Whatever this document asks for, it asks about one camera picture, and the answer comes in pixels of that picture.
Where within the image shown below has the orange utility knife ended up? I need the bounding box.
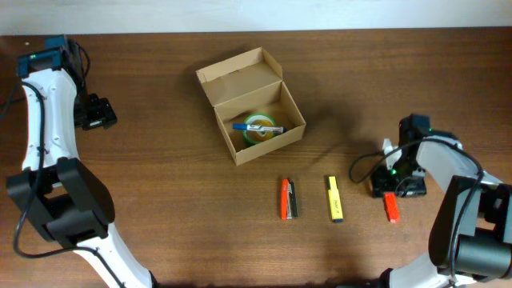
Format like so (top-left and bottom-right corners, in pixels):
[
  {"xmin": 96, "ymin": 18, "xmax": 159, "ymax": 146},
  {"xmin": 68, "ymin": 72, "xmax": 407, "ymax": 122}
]
[{"xmin": 384, "ymin": 193, "xmax": 400, "ymax": 224}]

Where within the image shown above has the yellow highlighter pen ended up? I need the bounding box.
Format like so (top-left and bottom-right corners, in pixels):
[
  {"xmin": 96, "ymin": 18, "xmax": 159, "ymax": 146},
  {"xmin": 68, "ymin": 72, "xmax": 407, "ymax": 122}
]
[{"xmin": 327, "ymin": 176, "xmax": 344, "ymax": 223}]

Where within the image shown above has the orange black stapler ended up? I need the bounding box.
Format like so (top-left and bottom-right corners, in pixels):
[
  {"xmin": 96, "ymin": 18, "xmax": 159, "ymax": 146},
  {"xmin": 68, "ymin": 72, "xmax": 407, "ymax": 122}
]
[{"xmin": 280, "ymin": 178, "xmax": 298, "ymax": 221}]

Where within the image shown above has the small yellow tape roll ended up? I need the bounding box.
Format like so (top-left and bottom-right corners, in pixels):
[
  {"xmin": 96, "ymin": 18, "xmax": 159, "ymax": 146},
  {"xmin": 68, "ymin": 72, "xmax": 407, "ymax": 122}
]
[{"xmin": 252, "ymin": 119, "xmax": 274, "ymax": 142}]

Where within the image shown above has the blue white marker pen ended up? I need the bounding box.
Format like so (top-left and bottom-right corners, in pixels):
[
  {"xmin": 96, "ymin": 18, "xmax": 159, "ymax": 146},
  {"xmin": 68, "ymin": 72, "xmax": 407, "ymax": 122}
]
[{"xmin": 232, "ymin": 123, "xmax": 286, "ymax": 134}]

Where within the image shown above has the brown cardboard box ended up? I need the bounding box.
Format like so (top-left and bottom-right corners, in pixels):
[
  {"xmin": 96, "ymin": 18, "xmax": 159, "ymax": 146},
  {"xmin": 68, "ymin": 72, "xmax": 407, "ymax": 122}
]
[{"xmin": 196, "ymin": 47, "xmax": 306, "ymax": 166}]

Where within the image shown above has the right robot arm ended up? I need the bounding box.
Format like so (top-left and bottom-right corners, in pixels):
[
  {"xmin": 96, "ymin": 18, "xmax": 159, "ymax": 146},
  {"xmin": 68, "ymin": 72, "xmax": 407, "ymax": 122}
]
[{"xmin": 363, "ymin": 114, "xmax": 511, "ymax": 288}]

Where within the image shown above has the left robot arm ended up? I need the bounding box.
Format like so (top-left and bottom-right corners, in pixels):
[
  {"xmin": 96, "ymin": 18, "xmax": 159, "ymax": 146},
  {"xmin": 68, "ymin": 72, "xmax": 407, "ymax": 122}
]
[{"xmin": 6, "ymin": 35, "xmax": 158, "ymax": 287}]

